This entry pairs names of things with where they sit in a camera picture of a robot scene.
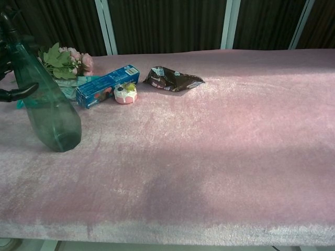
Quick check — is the blue cardboard box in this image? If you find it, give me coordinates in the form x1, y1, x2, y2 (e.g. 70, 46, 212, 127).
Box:
75, 64, 141, 109

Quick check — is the pink plush table cloth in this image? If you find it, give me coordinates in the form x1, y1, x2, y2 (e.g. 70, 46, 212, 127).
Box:
0, 48, 335, 247

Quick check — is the white frame post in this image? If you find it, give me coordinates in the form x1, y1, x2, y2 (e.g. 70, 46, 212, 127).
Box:
220, 0, 241, 50
288, 0, 315, 50
94, 0, 118, 55

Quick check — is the dark pleated curtain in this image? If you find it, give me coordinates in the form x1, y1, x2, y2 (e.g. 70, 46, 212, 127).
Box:
0, 0, 335, 69

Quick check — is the pink toy cupcake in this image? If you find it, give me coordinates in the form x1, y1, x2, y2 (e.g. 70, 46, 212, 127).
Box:
113, 81, 139, 105

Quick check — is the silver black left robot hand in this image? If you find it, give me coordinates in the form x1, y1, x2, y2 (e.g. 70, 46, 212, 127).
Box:
0, 39, 39, 103

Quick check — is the green spray bottle black trigger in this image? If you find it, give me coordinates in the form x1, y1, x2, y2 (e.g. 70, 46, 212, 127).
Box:
0, 12, 82, 153

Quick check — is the dark brown snack bag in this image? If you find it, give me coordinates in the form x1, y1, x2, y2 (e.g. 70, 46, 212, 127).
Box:
142, 66, 206, 93

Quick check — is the teal snack packet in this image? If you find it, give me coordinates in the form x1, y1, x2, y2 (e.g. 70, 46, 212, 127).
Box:
16, 75, 102, 109

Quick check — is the pink artificial flower bouquet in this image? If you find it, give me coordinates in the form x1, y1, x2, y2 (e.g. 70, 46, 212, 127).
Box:
10, 42, 94, 83

